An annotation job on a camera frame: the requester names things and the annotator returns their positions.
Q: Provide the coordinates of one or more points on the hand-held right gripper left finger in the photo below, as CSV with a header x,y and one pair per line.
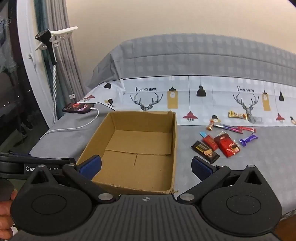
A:
x,y
90,167

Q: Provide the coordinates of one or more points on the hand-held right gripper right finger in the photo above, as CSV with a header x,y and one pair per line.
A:
x,y
201,168

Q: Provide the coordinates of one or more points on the black chocolate bar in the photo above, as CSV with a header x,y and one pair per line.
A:
x,y
205,151

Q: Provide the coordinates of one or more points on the small red packet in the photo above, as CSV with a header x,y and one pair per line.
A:
x,y
210,141

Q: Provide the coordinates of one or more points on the small blue candy packet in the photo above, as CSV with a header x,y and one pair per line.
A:
x,y
202,134

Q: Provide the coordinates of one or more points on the large red biscuit packet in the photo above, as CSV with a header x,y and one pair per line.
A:
x,y
227,144

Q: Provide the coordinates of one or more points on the orange sausage snack packet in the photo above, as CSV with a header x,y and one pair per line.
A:
x,y
212,124

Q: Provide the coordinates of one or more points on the purple stick snack packet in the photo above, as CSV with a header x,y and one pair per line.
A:
x,y
227,128

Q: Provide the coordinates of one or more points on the purple candy bar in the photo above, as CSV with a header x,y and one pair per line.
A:
x,y
248,139

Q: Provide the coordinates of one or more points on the brown cardboard box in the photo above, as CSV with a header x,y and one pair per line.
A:
x,y
143,143

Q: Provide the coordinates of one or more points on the red stick snack packet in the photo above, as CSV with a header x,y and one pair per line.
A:
x,y
247,129

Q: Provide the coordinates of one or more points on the yellow snack packet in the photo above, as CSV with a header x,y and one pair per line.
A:
x,y
237,115

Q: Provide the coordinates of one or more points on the person's left hand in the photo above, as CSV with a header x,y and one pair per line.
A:
x,y
4,217

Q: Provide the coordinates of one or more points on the smartphone with red screen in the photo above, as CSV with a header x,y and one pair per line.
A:
x,y
78,108

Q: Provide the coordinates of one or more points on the white framed glass door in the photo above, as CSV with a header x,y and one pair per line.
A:
x,y
13,69

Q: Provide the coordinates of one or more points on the grey printed bed sheet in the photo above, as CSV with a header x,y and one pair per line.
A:
x,y
208,60

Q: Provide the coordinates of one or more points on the black garment steamer head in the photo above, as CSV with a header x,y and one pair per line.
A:
x,y
45,38

